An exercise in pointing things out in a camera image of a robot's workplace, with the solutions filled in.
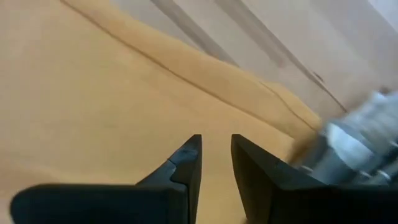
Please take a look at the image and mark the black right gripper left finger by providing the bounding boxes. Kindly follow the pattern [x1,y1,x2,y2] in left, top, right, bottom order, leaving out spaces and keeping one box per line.
[9,134,203,224]

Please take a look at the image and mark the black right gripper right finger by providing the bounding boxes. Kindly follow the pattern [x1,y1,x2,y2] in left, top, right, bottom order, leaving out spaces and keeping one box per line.
[230,133,398,224]

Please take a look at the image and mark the mustard yellow towel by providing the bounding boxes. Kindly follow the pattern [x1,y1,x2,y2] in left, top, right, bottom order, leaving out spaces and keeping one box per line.
[0,0,323,224]

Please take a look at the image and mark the grey checked towel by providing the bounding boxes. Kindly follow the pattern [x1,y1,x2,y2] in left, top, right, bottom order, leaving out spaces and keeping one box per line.
[287,90,398,187]

